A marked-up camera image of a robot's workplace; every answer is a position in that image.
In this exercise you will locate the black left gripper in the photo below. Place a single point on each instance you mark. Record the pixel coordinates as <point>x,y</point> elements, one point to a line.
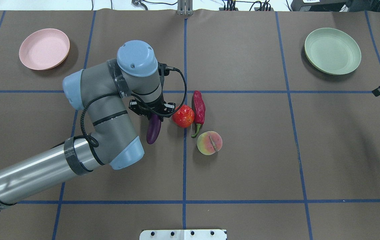
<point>135,107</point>

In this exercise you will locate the purple eggplant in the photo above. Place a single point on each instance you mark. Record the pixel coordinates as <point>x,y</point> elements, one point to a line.
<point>153,130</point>

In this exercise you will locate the red tomato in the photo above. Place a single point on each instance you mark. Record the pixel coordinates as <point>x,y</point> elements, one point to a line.
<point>184,117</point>

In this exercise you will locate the red chili pepper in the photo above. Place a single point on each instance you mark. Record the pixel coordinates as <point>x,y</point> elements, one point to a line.
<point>199,110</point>

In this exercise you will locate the peach fruit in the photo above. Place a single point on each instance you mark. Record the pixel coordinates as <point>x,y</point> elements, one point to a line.
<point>209,143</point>

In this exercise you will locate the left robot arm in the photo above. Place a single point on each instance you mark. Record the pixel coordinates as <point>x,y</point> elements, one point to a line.
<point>104,94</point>

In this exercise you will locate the green plate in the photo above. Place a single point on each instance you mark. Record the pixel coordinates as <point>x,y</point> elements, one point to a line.
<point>332,51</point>

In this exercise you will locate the pink plate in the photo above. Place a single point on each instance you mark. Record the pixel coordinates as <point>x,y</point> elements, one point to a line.
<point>44,49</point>

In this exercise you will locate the aluminium frame post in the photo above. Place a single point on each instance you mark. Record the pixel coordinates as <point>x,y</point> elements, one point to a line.
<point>185,7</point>

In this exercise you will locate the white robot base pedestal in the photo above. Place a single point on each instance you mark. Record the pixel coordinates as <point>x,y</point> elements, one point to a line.
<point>184,234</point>

